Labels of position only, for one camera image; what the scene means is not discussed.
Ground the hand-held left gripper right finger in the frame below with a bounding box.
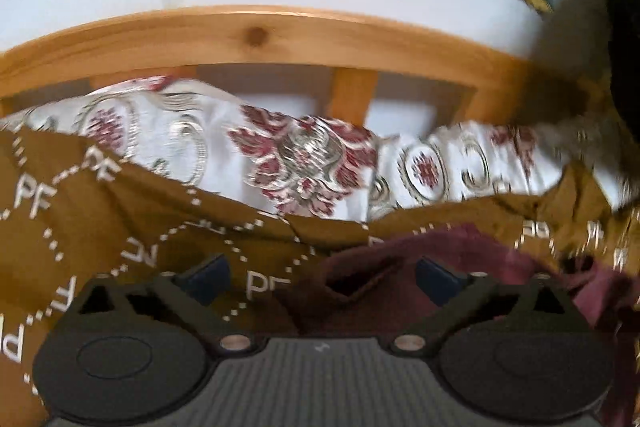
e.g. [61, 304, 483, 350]
[389, 257, 577, 357]

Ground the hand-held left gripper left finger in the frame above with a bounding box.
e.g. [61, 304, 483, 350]
[74, 254, 256, 357]

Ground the maroon long-sleeve shirt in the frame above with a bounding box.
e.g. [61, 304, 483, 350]
[280, 227, 640, 427]

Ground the brown patterned blanket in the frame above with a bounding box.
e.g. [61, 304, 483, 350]
[0, 122, 640, 427]

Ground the white floral pillow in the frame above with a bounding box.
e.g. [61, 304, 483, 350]
[0, 76, 623, 224]

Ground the wooden bed headboard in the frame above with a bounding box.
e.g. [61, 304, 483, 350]
[0, 7, 613, 128]

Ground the black puffer jacket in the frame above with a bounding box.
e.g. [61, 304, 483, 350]
[606, 0, 640, 140]

